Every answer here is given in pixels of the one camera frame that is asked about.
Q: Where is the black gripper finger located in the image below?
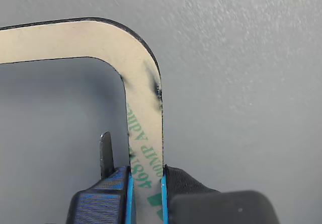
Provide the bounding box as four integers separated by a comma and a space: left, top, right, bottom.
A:
65, 130, 137, 224
160, 165, 280, 224

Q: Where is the thin rectangular adhesive frame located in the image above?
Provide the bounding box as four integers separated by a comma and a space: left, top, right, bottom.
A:
0, 17, 168, 224

